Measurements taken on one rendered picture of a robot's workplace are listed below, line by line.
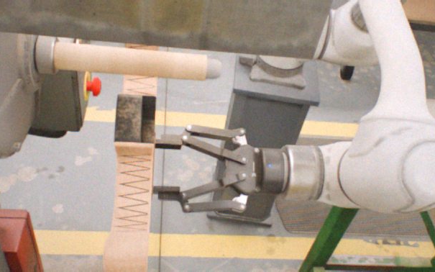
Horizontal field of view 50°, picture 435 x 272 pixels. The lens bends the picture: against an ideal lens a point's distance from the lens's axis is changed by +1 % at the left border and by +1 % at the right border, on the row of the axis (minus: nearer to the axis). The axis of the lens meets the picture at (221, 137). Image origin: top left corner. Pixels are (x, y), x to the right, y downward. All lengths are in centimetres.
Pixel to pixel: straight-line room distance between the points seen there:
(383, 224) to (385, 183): 159
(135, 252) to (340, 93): 234
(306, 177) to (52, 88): 48
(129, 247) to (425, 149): 35
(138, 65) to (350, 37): 91
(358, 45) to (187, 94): 127
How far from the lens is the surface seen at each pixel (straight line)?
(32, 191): 207
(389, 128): 63
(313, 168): 74
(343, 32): 140
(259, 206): 191
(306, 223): 205
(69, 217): 196
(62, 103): 92
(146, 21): 38
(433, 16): 285
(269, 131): 159
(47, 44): 59
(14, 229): 121
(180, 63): 58
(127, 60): 58
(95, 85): 96
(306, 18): 38
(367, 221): 216
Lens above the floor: 161
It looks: 45 degrees down
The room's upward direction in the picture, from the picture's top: 12 degrees clockwise
